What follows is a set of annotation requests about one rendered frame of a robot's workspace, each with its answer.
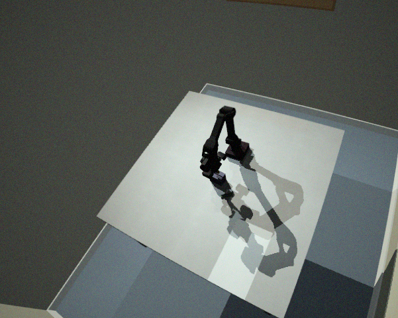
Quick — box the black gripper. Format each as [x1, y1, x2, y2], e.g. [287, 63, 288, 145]
[202, 152, 227, 179]

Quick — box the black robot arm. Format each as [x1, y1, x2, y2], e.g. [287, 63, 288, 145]
[200, 106, 242, 172]

